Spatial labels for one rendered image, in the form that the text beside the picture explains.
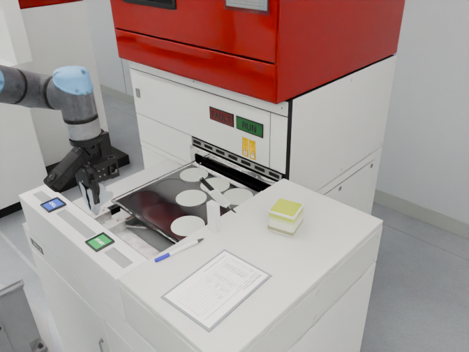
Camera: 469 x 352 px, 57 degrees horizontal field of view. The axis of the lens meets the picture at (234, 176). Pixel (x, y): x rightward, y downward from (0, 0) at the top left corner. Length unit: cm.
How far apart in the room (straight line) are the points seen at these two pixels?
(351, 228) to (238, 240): 30
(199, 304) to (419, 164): 214
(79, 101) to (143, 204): 54
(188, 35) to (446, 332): 176
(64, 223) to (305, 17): 88
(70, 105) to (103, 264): 39
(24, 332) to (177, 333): 36
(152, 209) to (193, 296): 48
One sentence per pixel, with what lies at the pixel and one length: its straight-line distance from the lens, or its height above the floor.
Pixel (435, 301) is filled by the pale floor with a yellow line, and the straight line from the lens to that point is 250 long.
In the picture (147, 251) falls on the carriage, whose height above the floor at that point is 88.
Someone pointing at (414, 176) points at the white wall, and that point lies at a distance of 294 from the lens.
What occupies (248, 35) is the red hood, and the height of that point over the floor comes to 140.
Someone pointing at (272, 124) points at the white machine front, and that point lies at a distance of 136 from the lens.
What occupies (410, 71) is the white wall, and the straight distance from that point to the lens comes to 275.
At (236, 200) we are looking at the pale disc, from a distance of 141.
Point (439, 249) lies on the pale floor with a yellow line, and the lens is 284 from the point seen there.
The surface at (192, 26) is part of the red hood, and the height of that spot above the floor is 140.
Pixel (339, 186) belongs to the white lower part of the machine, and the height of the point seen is 77.
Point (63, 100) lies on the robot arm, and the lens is 100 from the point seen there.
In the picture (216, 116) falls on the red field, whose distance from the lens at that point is 152.
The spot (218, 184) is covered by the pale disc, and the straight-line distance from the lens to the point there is 149.
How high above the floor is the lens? 167
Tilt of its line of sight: 30 degrees down
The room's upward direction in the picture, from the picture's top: 1 degrees counter-clockwise
